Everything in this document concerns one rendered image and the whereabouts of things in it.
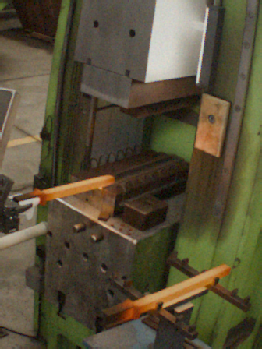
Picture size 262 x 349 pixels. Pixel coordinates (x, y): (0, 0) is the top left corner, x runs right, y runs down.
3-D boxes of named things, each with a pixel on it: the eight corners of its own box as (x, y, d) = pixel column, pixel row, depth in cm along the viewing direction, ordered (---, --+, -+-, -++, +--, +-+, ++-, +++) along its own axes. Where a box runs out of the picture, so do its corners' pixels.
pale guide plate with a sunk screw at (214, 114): (217, 157, 180) (227, 103, 173) (193, 147, 185) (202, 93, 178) (221, 156, 181) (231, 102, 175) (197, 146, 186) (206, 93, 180)
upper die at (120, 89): (127, 108, 182) (132, 79, 179) (79, 91, 194) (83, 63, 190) (207, 93, 213) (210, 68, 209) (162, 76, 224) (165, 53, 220)
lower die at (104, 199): (112, 216, 197) (115, 192, 193) (69, 192, 208) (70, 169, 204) (191, 185, 227) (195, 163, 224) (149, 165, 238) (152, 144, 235)
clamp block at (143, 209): (142, 232, 190) (145, 213, 187) (121, 221, 195) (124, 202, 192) (166, 221, 198) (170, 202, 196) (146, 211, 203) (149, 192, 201)
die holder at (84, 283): (118, 347, 202) (135, 241, 184) (43, 297, 223) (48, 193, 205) (210, 291, 242) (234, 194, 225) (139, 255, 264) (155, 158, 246)
